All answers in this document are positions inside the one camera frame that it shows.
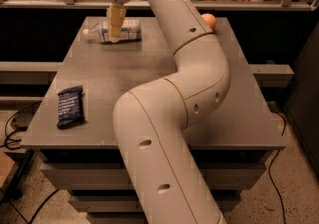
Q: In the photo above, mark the middle drawer with knob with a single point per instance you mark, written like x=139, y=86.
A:
x=130, y=204

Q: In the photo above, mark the top drawer with knob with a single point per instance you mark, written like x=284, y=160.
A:
x=96, y=176

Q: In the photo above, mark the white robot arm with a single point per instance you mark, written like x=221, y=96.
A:
x=149, y=119

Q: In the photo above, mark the clear plastic water bottle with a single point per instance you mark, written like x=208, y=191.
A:
x=130, y=31

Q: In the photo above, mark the orange ball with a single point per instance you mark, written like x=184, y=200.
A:
x=210, y=20

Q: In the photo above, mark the dark blue snack packet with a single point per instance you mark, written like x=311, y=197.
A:
x=70, y=107

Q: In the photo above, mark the drawer with knob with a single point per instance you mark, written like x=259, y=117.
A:
x=130, y=204
x=96, y=176

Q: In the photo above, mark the grey drawer cabinet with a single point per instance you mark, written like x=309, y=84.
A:
x=239, y=131

